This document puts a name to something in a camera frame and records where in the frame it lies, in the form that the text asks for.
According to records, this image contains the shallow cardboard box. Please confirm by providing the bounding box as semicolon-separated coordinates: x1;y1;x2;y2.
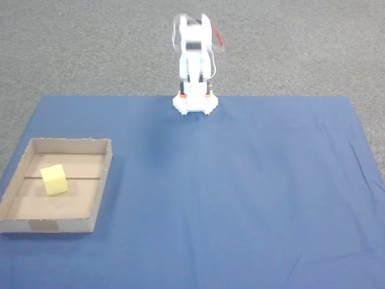
0;137;113;235

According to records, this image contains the yellow foam block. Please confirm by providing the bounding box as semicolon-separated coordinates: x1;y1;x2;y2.
40;164;69;197

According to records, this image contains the blue cloth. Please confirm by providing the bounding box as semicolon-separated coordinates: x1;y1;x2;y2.
0;95;385;289

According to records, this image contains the red cable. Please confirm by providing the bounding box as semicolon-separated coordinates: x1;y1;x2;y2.
211;26;227;51

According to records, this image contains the white cable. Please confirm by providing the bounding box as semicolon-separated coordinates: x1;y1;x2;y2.
208;47;218;81

